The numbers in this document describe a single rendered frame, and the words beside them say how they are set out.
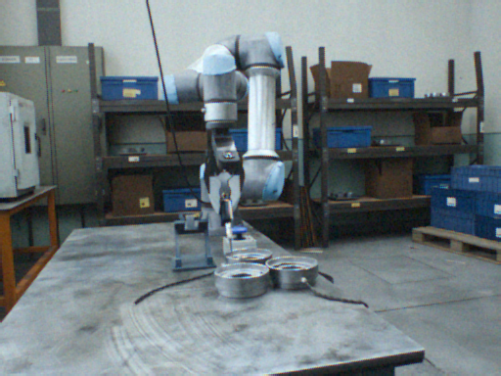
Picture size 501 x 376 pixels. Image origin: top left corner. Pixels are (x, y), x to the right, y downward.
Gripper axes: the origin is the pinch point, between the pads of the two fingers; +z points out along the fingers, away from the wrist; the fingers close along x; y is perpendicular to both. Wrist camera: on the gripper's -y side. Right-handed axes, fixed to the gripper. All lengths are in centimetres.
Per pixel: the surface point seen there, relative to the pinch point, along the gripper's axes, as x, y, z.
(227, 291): 3.4, -24.2, 11.7
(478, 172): -271, 270, 19
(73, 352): 28, -41, 13
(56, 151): 112, 357, -13
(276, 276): -6.5, -21.5, 10.6
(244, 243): -4.6, 2.9, 9.0
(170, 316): 13.9, -30.8, 13.0
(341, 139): -166, 345, -15
